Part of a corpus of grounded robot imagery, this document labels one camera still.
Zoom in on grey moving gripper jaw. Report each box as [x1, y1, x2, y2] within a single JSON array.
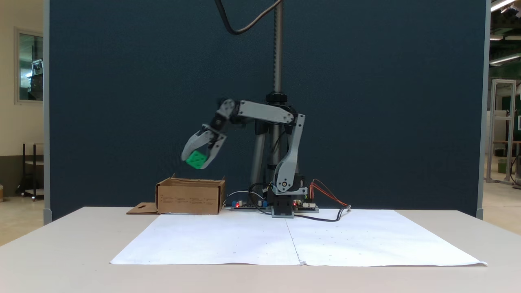
[[202, 134, 227, 170]]

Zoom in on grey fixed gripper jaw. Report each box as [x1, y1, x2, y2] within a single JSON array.
[[181, 129, 215, 162]]

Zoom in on green dice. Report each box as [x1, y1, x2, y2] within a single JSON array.
[[186, 150, 207, 170]]

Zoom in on brown cardboard box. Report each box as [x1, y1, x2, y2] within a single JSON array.
[[127, 174, 226, 215]]

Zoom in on blue circuit board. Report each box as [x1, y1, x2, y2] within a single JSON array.
[[230, 199, 272, 212]]

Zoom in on dark blue partition panel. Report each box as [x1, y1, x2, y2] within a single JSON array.
[[43, 0, 492, 225]]

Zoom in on white paper sheet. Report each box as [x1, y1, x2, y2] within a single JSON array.
[[110, 212, 302, 266], [287, 210, 488, 267]]

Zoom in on black shelf cart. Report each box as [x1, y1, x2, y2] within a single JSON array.
[[16, 142, 44, 202]]

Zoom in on long ceiling light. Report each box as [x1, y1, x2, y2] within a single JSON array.
[[490, 53, 521, 66], [490, 0, 518, 12]]

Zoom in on thin grey cable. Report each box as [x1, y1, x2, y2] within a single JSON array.
[[223, 190, 265, 206]]

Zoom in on long black servo cable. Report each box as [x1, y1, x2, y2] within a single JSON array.
[[247, 182, 273, 215]]

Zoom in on black camera cable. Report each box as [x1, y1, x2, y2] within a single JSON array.
[[215, 0, 282, 36]]

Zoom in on black camera tripod with pole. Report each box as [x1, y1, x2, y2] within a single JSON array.
[[229, 0, 300, 194]]

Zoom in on circuit board with orange wires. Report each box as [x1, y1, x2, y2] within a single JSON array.
[[294, 199, 320, 214]]

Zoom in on black and orange power cable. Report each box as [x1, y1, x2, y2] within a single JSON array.
[[294, 179, 352, 223]]

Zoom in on wall window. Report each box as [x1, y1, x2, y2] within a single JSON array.
[[15, 28, 44, 105]]

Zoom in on aluminium profile frame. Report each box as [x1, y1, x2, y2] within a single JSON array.
[[486, 79, 517, 184]]

